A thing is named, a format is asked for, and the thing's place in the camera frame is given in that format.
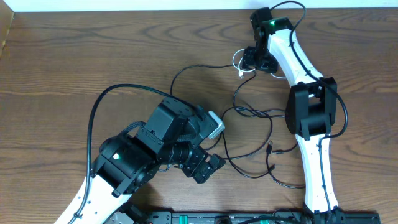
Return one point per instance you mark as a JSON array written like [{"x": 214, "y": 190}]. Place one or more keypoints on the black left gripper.
[{"x": 191, "y": 168}]

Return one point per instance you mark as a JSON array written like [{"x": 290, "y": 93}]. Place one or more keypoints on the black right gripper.
[{"x": 248, "y": 61}]

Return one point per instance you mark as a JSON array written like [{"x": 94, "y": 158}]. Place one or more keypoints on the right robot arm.
[{"x": 310, "y": 111}]

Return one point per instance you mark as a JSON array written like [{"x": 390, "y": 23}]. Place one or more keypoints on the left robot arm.
[{"x": 128, "y": 160}]

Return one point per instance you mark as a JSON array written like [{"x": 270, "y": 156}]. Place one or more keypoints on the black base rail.
[{"x": 281, "y": 215}]

